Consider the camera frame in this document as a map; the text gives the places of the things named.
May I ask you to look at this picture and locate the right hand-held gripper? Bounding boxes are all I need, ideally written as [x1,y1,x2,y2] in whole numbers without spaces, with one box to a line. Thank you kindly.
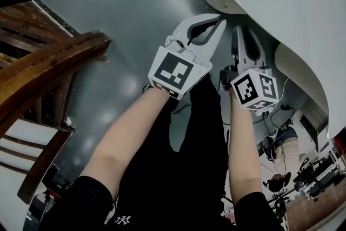
[218,25,280,117]

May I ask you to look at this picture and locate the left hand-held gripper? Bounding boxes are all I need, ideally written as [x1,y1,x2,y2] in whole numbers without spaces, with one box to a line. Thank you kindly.
[147,14,228,101]

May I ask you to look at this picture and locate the person's right forearm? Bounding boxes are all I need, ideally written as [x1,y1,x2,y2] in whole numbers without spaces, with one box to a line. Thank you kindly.
[228,88,265,207]

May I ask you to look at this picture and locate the person's left forearm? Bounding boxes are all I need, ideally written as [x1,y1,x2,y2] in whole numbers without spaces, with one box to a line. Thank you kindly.
[78,86,177,200]

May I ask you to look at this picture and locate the beige table side panel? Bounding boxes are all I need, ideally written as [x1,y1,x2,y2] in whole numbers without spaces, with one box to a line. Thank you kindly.
[274,42,330,124]

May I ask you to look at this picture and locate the person's black trousers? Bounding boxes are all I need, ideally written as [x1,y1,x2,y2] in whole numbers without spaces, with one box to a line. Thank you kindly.
[116,72,230,221]

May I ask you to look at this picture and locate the black tripod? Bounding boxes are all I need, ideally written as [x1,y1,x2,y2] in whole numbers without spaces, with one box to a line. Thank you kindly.
[261,171,292,231]

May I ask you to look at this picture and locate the brown wooden chair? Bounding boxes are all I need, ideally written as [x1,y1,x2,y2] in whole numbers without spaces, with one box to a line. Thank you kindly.
[0,0,113,205]

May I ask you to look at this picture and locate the person's black shirt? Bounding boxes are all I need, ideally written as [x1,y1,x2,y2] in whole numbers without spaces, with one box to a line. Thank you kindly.
[39,175,285,231]

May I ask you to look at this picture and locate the white cable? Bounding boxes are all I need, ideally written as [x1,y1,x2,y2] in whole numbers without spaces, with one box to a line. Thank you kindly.
[277,77,290,101]

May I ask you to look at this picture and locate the black cable with adapter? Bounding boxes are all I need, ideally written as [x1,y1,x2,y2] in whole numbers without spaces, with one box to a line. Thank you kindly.
[269,104,295,129]

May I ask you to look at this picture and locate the black camera rig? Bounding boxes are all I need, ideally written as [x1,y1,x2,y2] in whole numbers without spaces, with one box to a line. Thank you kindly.
[292,155,340,200]

